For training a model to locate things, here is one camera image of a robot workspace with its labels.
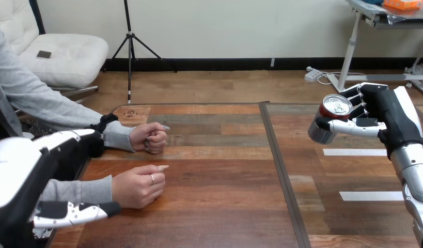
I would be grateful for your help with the person's hand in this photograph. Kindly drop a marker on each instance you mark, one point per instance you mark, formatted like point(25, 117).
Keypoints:
point(149, 137)
point(136, 188)

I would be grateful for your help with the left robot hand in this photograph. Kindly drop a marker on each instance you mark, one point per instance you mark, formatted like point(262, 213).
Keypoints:
point(16, 178)

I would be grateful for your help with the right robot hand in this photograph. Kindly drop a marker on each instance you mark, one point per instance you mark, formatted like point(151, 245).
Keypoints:
point(396, 119)

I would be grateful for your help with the red and white drink can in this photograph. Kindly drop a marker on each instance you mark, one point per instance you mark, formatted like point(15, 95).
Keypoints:
point(329, 109)

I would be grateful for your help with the person's forearm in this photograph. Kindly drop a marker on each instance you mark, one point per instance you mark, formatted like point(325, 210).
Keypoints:
point(77, 190)
point(95, 123)

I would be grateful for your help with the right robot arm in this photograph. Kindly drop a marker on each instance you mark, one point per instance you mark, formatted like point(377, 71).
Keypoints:
point(414, 178)

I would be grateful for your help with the person's body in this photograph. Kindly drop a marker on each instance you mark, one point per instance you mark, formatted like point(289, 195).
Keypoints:
point(12, 78)

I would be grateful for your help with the white desk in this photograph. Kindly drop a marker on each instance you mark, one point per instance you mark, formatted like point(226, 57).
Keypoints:
point(349, 54)

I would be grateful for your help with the black tripod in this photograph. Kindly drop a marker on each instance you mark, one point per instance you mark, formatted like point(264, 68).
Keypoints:
point(130, 51)

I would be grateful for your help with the white power strip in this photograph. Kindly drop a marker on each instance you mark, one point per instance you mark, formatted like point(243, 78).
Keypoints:
point(312, 75)

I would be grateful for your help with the orange thing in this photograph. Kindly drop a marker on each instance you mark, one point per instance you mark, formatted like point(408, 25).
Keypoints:
point(403, 4)

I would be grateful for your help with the white cushioned chair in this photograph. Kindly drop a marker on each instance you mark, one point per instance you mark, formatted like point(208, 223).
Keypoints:
point(64, 58)

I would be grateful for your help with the grey phone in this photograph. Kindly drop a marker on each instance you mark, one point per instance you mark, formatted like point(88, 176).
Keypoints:
point(44, 54)

